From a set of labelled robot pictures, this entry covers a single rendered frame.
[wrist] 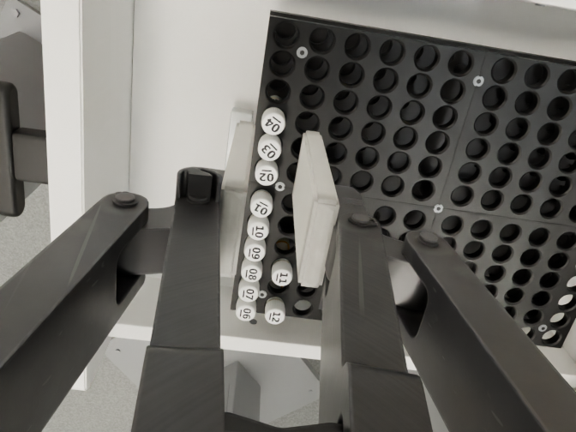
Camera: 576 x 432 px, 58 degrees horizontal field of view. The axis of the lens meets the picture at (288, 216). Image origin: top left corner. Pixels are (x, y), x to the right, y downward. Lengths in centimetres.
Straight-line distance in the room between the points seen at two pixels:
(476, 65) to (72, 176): 21
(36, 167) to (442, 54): 22
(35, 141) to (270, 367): 129
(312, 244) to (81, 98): 15
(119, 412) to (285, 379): 53
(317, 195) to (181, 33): 21
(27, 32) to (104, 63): 98
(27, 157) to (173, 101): 10
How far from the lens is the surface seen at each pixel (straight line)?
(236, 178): 15
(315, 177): 16
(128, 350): 155
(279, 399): 162
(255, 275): 31
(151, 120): 36
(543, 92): 31
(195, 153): 36
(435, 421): 64
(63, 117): 27
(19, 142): 30
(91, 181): 29
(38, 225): 144
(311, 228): 15
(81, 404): 177
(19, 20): 128
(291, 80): 28
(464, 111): 30
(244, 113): 33
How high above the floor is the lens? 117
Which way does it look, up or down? 64 degrees down
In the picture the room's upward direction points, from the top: 177 degrees clockwise
